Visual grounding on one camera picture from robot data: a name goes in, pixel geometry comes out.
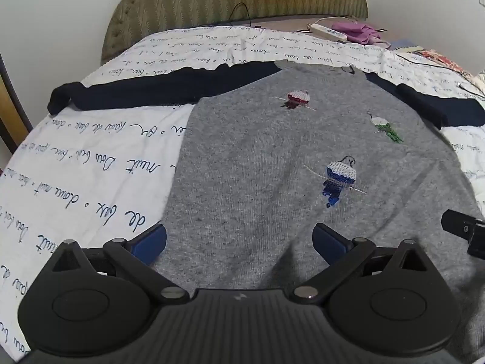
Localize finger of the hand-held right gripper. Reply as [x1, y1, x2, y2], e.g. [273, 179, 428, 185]
[441, 209, 485, 261]

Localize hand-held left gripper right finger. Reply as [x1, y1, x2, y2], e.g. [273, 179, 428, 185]
[291, 222, 433, 305]

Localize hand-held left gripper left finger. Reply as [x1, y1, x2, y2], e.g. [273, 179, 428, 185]
[51, 223, 191, 305]

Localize grey sweater with navy sleeves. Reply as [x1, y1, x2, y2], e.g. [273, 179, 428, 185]
[47, 60, 485, 364]

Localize white script-print blanket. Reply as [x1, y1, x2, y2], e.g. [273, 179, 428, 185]
[0, 26, 485, 364]

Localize colourful patterned cloth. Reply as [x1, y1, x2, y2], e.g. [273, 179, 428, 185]
[394, 43, 485, 84]

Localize wooden furniture edge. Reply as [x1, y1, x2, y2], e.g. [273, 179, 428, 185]
[0, 53, 33, 157]

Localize purple cloth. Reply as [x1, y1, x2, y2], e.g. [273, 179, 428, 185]
[331, 21, 391, 48]

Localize white power strip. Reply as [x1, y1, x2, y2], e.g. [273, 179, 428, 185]
[307, 23, 350, 42]

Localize olive padded headboard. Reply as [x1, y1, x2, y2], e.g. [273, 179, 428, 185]
[100, 0, 369, 67]

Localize black charger cable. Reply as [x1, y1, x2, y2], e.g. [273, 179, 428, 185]
[394, 51, 485, 98]

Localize thin black cable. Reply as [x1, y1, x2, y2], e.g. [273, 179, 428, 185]
[229, 2, 263, 28]

